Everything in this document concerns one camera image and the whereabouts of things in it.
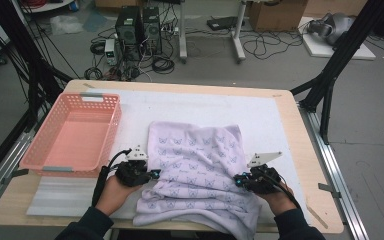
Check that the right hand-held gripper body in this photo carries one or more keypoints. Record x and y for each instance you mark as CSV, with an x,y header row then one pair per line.
x,y
263,180

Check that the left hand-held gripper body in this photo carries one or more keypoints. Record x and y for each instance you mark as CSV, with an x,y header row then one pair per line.
x,y
131,173

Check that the lilac printed blanket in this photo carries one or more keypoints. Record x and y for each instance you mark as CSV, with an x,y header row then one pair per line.
x,y
193,166

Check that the pink plastic basket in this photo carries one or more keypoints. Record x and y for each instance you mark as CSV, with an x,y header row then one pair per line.
x,y
66,143

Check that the person's right hand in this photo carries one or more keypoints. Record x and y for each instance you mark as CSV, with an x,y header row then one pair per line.
x,y
278,200

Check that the person's left hand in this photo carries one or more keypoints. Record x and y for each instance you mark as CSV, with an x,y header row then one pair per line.
x,y
115,196

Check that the thin wooden stick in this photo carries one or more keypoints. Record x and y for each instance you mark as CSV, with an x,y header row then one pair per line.
x,y
316,215

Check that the white grid mat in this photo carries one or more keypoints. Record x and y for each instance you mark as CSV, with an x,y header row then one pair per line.
x,y
196,106

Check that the grey power supply unit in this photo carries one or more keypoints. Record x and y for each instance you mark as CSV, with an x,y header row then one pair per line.
x,y
110,50

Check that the black computer tower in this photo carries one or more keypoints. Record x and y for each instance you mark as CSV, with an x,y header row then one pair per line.
x,y
128,30
151,30

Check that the white floor board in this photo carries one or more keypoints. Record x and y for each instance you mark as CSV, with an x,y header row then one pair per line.
x,y
320,50

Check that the black flat device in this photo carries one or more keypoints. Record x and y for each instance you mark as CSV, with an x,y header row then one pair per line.
x,y
223,22

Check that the clear plastic bag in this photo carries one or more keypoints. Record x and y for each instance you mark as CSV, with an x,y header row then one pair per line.
x,y
65,25

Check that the brown cardboard box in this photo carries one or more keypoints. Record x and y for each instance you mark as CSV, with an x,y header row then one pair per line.
x,y
276,15
116,2

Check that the grey headset device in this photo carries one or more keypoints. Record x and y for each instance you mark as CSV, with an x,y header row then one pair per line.
x,y
333,26

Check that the beige cardboard box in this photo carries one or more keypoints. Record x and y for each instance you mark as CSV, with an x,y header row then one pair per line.
x,y
333,6

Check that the round white table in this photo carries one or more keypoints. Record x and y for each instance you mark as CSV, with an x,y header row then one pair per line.
x,y
46,6

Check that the grey metal bracket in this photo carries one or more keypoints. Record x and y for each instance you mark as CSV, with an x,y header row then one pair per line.
x,y
18,173
328,188

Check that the aluminium rail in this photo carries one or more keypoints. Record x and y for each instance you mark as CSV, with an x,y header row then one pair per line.
x,y
331,166
6,166

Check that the black metal frame stand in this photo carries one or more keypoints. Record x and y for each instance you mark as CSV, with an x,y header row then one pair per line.
x,y
346,45
36,73

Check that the white desk frame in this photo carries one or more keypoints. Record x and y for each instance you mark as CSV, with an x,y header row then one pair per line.
x,y
182,33

